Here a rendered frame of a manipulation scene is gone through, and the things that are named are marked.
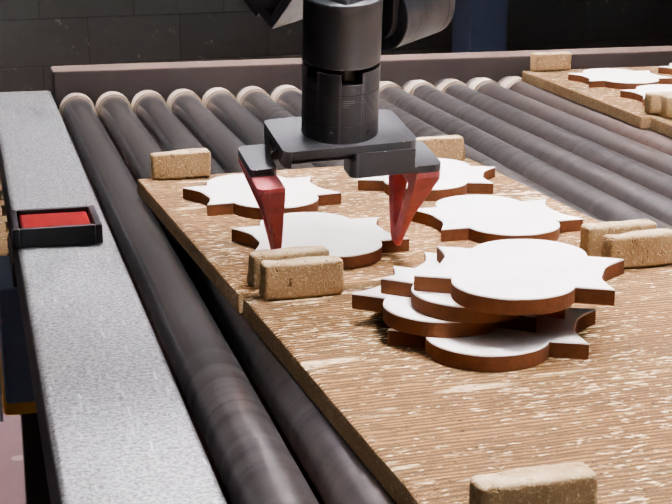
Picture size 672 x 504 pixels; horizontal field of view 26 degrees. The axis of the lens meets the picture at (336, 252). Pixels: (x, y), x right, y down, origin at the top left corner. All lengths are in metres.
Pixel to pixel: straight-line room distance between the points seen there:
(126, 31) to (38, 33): 0.37
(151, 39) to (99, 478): 5.63
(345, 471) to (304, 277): 0.26
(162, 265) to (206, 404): 0.30
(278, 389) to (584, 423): 0.21
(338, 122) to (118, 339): 0.22
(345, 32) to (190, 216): 0.31
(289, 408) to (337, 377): 0.04
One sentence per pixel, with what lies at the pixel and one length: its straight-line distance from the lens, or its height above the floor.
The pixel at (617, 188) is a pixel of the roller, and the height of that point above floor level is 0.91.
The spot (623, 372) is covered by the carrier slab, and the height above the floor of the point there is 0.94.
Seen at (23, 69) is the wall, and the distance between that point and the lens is 6.30.
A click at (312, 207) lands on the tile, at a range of 1.28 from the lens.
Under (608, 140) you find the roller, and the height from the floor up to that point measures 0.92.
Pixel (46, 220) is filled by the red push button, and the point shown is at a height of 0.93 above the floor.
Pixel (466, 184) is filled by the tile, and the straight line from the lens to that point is 1.36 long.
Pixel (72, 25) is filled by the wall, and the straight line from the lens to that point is 6.31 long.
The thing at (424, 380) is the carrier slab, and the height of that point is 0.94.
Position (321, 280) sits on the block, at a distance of 1.03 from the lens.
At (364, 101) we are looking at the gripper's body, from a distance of 1.05.
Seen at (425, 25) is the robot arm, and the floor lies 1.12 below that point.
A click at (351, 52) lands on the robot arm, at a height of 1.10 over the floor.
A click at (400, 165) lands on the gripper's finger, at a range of 1.07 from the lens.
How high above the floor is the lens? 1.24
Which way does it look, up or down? 15 degrees down
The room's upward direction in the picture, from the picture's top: straight up
